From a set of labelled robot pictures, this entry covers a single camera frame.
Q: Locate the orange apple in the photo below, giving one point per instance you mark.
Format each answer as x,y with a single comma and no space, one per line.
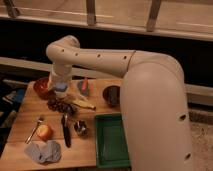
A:
44,132

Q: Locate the grey cloth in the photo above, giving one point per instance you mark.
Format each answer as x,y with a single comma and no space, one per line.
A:
49,153

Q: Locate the dark grape bunch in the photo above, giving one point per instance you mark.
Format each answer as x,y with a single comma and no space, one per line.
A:
61,106

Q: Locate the black handled knife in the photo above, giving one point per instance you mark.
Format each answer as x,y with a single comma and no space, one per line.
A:
66,131

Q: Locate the small metal cup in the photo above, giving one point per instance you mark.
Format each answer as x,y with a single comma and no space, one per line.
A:
80,128

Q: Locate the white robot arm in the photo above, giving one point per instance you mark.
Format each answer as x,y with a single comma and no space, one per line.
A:
153,100

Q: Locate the green plastic tray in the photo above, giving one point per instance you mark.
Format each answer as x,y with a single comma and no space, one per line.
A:
111,147

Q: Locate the wooden board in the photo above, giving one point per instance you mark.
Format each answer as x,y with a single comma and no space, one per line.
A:
82,152

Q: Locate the dark brown bowl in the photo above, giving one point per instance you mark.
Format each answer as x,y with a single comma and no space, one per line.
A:
111,95

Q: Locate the metal fork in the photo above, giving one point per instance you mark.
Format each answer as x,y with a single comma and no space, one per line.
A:
38,122

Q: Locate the red bowl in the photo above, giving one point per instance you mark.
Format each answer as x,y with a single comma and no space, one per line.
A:
41,89

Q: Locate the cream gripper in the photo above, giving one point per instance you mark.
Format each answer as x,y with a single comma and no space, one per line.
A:
58,84

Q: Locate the yellow banana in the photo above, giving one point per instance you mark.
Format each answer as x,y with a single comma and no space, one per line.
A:
81,103

